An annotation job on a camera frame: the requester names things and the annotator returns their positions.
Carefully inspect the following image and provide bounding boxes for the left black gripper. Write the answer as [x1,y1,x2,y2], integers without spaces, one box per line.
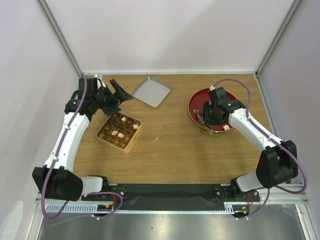
[92,79,133,117]

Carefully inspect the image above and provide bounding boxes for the brown metal tongs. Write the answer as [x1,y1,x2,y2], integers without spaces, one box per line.
[193,109,214,136]

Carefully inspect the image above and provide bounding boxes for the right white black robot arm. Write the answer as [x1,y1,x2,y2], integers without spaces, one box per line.
[201,86,299,201]

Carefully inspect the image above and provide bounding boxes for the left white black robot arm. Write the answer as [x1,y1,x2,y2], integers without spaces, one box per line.
[32,76,133,202]

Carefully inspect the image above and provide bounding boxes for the white square chocolate bottom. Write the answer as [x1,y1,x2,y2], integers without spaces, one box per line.
[223,124,230,131]

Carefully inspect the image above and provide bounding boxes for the gold chocolate box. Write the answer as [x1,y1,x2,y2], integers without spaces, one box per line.
[96,112,143,154]

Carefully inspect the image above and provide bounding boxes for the round red plate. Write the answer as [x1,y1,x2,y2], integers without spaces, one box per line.
[188,88,233,133]

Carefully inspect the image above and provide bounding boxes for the silver tin lid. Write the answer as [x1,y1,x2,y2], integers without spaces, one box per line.
[132,76,172,108]

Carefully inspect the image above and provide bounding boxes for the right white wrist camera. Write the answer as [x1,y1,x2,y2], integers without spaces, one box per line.
[209,85,216,91]

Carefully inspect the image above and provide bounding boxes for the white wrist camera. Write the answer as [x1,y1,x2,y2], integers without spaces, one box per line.
[209,85,216,91]
[93,73,105,89]

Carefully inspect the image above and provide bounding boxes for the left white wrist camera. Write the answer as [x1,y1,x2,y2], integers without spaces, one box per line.
[93,73,105,89]

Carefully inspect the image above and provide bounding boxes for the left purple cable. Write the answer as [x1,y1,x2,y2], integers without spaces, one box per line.
[40,71,88,221]

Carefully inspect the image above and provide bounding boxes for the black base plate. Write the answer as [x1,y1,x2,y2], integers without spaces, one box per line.
[107,183,261,211]

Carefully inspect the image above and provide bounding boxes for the aluminium frame rail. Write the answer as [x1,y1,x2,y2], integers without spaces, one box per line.
[44,183,308,216]

